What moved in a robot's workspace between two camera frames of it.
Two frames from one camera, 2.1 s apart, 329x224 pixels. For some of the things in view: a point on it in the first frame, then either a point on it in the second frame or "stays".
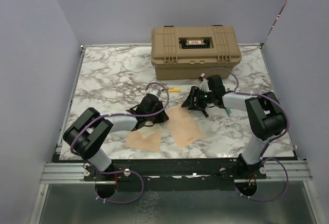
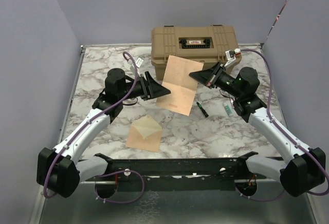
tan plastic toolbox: x=194 y=53 stays
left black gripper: x=162 y=117 -> x=151 y=88
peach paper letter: x=183 y=126 -> x=183 y=88
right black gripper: x=195 y=91 -> x=209 y=77
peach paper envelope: x=147 y=138 stays
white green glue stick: x=229 y=112 stays
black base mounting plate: x=178 y=175 stays
